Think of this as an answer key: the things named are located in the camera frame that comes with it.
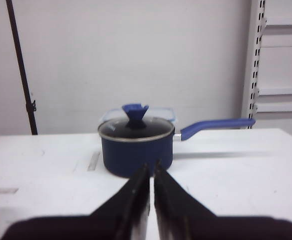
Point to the white slotted shelf rack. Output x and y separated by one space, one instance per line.
267 91

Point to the black tripod pole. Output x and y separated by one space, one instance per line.
30 104

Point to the dark blue saucepan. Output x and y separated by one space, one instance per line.
125 158

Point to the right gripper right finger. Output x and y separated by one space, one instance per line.
181 217

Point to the clear plastic food container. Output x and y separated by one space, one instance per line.
159 112

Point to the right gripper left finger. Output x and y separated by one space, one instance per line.
122 217

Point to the glass pot lid blue knob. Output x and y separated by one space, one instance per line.
136 127

